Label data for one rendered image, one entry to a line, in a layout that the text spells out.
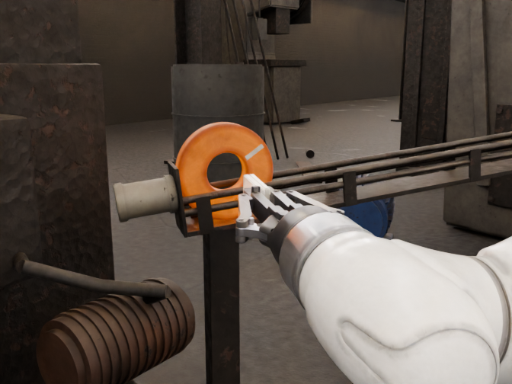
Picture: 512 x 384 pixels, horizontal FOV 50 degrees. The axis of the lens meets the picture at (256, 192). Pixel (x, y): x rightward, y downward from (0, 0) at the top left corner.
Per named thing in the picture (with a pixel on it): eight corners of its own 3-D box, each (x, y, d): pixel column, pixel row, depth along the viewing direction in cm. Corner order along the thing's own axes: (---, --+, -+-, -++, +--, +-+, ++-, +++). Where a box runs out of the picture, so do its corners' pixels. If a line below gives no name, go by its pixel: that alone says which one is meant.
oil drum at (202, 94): (155, 203, 357) (149, 62, 337) (216, 187, 403) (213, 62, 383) (224, 218, 321) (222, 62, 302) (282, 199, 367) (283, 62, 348)
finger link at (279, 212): (292, 248, 59) (280, 250, 59) (257, 214, 69) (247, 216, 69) (293, 214, 58) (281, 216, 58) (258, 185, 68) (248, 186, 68)
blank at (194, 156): (212, 234, 91) (216, 240, 87) (154, 161, 85) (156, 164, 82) (285, 177, 92) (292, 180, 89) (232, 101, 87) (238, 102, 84)
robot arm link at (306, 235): (385, 316, 51) (356, 287, 56) (395, 225, 48) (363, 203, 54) (294, 330, 48) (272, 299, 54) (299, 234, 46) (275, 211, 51)
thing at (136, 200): (118, 217, 87) (111, 180, 85) (174, 206, 89) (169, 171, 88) (120, 227, 81) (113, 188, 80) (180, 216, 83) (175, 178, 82)
